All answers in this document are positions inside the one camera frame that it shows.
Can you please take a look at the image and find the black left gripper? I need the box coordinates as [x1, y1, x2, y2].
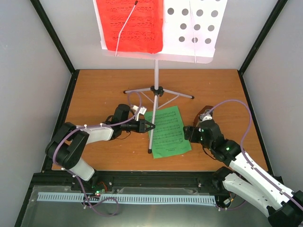
[122, 119, 155, 133]

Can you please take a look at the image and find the red sheet music page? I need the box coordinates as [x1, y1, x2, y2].
[96, 0, 164, 54]

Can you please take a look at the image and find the light blue slotted cable duct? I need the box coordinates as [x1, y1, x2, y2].
[36, 192, 216, 206]

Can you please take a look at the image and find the green sheet music page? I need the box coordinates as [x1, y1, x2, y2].
[151, 106, 192, 158]

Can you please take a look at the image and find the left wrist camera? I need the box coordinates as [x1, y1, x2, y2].
[132, 105, 147, 121]

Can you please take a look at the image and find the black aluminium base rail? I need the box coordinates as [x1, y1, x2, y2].
[30, 170, 228, 195]

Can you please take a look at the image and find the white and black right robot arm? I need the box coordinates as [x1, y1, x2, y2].
[183, 120, 303, 227]

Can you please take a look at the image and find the small green circuit board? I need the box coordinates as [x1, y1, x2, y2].
[95, 188, 107, 196]

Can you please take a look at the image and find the white tripod music stand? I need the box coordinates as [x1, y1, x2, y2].
[92, 0, 228, 154]

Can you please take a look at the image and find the brown wooden metronome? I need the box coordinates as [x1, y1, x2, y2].
[193, 105, 213, 127]

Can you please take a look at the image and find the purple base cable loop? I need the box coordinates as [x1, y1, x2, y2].
[71, 170, 119, 217]

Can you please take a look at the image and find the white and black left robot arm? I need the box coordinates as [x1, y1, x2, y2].
[45, 104, 155, 191]

